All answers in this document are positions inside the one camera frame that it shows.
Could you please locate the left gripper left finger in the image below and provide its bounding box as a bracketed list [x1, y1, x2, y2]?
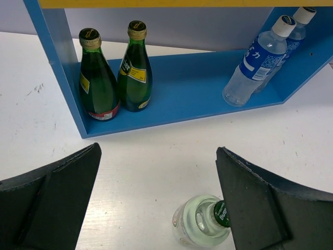
[1, 143, 101, 249]

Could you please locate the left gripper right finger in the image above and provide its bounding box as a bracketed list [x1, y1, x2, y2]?
[216, 147, 332, 249]

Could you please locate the plastic water bottle blue cap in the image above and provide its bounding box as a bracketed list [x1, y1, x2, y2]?
[222, 15, 296, 107]

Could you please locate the blue and yellow shelf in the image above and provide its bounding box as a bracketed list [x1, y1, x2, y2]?
[25, 1, 332, 138]

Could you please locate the clear glass bottle green cap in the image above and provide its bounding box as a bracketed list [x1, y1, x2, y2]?
[172, 194, 231, 248]

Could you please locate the green bottle red label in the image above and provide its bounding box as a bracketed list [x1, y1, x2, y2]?
[79, 28, 120, 121]

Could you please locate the green bottle yellow label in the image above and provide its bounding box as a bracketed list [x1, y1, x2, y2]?
[117, 20, 153, 113]

